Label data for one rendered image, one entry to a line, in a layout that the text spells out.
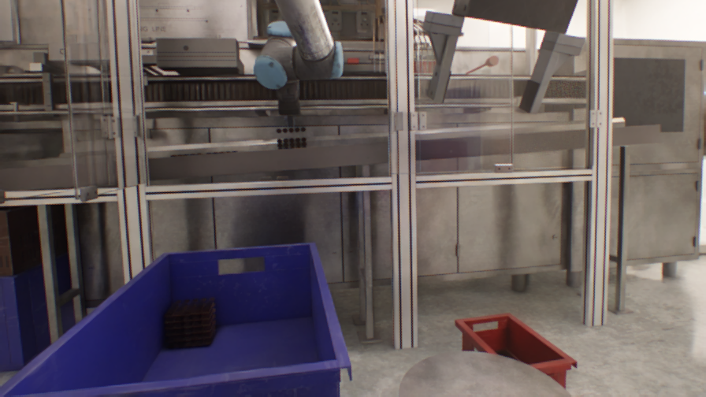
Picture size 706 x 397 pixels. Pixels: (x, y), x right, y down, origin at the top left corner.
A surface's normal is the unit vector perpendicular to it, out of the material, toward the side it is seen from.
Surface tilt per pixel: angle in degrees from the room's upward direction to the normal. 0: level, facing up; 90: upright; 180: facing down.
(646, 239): 90
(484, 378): 0
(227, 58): 90
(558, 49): 113
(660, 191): 90
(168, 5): 90
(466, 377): 0
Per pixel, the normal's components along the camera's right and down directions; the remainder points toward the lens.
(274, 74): -0.19, 0.74
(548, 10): 0.11, 0.46
